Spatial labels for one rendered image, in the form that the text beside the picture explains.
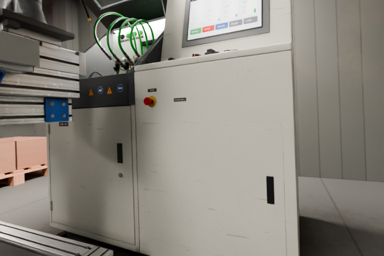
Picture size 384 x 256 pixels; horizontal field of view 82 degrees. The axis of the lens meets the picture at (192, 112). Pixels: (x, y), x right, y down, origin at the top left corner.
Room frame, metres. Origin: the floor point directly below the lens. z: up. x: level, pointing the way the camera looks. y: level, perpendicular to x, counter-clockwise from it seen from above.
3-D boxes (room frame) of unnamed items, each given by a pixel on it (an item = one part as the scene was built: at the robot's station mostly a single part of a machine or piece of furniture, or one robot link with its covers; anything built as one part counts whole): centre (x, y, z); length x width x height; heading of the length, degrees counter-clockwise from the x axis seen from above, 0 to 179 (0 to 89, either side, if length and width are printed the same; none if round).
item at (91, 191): (1.23, 0.59, 0.44); 0.65 x 0.02 x 0.68; 65
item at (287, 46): (1.03, -0.09, 0.96); 0.70 x 0.22 x 0.03; 65
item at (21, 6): (0.73, 0.55, 1.09); 0.15 x 0.15 x 0.10
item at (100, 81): (1.24, 0.58, 0.87); 0.62 x 0.04 x 0.16; 65
